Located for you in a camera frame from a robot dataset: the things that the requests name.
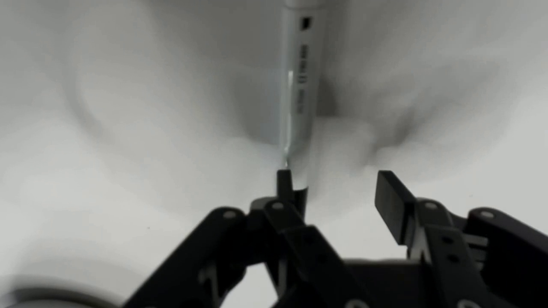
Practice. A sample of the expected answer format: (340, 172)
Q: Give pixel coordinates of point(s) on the white marker with black cap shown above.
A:
(300, 86)

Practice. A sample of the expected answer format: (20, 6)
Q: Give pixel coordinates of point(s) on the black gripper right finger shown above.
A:
(439, 251)

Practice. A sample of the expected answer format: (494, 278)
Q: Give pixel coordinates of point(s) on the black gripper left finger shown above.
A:
(302, 251)

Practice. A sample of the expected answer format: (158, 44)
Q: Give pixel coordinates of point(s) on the white bowl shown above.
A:
(114, 114)

